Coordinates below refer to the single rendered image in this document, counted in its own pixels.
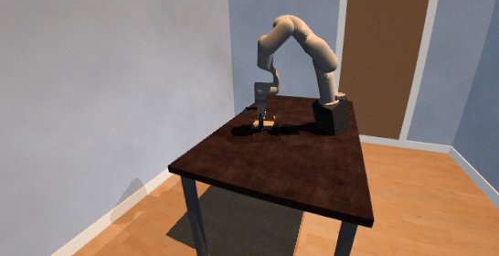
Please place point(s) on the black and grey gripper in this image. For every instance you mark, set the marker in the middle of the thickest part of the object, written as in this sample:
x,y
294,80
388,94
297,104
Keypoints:
x,y
261,114

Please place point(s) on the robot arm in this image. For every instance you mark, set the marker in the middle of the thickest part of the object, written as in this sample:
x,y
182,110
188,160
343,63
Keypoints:
x,y
324,59

